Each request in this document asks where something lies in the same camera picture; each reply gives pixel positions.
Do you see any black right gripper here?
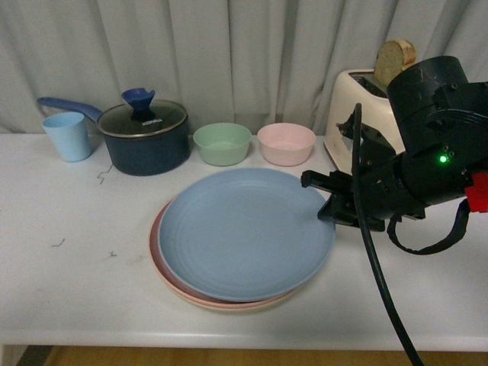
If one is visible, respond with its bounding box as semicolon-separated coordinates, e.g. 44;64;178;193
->
300;124;425;231

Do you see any blue plate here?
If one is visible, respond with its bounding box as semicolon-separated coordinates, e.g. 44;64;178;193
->
158;168;336;303

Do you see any pink plate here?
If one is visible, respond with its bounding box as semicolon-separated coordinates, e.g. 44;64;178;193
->
149;200;302;310

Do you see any pink bowl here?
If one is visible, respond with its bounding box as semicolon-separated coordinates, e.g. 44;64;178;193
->
257;123;316;166

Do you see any cream toaster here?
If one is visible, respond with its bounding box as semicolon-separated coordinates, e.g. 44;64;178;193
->
323;69;403;172

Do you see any green bowl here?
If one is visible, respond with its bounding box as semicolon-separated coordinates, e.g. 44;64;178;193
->
193;123;252;166

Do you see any toast slice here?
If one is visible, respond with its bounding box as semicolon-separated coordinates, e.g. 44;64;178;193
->
374;39;416;87

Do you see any grey curtain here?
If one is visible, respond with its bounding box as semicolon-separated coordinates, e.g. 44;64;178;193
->
1;1;487;135

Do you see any dark blue pot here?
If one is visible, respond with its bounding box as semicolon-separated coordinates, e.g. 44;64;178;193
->
37;97;191;176

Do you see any glass pot lid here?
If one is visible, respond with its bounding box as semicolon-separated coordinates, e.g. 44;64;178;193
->
97;88;188;138

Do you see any light blue cup left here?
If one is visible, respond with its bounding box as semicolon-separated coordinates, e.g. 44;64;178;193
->
42;111;92;162

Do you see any black cable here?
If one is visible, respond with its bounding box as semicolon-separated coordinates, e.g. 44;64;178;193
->
351;102;470;366

